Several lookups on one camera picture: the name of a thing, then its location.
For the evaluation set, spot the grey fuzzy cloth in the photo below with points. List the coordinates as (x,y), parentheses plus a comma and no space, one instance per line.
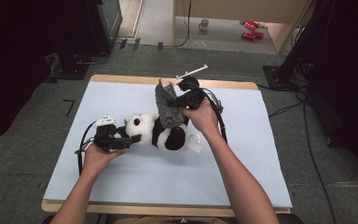
(167,112)

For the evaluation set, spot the panda plush toy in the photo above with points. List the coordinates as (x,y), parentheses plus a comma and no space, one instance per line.
(146,129)

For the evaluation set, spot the black metal stand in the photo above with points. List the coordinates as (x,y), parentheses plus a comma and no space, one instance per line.
(292,53)

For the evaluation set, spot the person's left hand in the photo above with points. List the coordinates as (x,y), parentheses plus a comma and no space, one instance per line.
(99,158)

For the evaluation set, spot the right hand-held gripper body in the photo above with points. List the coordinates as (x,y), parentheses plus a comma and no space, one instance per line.
(191,93)

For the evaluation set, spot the person's right hand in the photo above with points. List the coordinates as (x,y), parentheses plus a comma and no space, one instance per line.
(203,119)

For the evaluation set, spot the red can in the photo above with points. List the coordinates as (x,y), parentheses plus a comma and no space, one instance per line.
(258,34)
(257,23)
(249,25)
(248,35)

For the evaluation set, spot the beige mug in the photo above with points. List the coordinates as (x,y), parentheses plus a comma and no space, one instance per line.
(203,25)

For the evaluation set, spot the light wooden desk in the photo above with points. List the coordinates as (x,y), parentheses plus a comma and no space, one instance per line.
(245,9)

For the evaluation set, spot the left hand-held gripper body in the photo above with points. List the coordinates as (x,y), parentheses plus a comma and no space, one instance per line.
(105,137)

